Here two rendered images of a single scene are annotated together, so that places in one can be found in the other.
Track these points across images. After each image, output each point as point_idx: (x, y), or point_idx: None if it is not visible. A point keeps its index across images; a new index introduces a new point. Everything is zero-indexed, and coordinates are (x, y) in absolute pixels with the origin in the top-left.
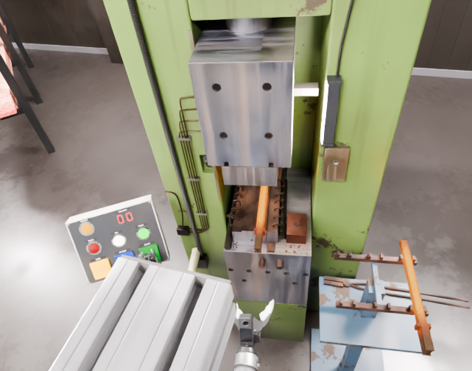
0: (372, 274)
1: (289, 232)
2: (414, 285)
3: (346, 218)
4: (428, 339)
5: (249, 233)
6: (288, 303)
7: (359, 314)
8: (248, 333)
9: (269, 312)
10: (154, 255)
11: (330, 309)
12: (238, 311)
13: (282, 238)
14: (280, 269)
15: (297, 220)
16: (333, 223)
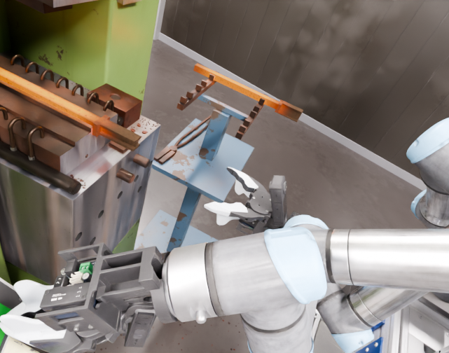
0: (211, 105)
1: (125, 108)
2: (244, 86)
3: (132, 76)
4: (294, 107)
5: (85, 141)
6: (128, 231)
7: (209, 160)
8: (285, 201)
9: (248, 176)
10: (106, 245)
11: (193, 176)
12: (235, 205)
13: (120, 123)
14: (148, 164)
15: (110, 93)
16: (122, 90)
